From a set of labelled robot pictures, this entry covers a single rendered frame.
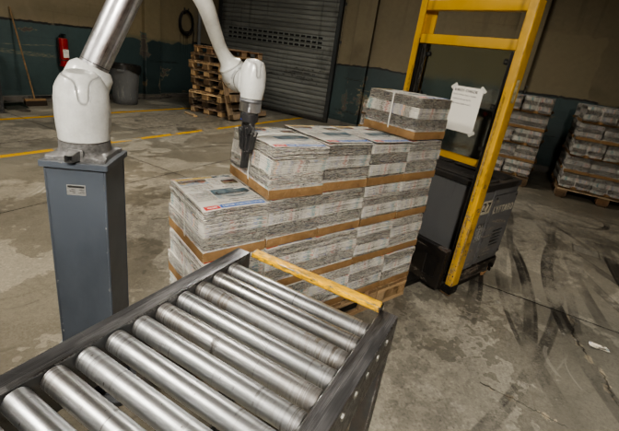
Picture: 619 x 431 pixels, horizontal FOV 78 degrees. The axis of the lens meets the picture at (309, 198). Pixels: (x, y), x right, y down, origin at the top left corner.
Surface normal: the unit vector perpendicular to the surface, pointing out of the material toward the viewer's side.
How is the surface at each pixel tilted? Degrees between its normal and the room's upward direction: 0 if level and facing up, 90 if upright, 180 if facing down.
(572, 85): 90
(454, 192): 90
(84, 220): 90
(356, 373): 0
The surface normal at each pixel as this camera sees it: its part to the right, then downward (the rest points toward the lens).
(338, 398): 0.14, -0.93
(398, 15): -0.50, 0.24
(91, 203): 0.12, 0.37
